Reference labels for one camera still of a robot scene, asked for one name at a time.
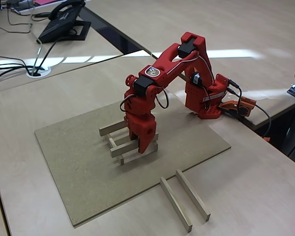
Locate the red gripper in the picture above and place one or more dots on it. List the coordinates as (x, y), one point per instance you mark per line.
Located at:
(143, 130)

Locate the wooden stick placed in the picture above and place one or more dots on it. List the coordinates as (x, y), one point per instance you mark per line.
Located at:
(124, 150)
(176, 203)
(110, 129)
(193, 193)
(154, 147)
(121, 161)

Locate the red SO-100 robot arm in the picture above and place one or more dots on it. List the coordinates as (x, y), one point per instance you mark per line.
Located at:
(177, 59)

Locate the brown fibreboard work board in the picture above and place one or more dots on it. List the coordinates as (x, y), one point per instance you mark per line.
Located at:
(76, 167)

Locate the orange table clamp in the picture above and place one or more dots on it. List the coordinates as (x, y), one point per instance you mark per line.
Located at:
(238, 107)

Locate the small orange plastic piece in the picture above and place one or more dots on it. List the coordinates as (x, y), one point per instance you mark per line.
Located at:
(267, 138)

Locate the black desk phone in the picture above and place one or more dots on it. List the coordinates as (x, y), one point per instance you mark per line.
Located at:
(56, 28)

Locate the pink paper folder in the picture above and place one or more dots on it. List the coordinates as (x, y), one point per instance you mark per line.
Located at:
(43, 2)

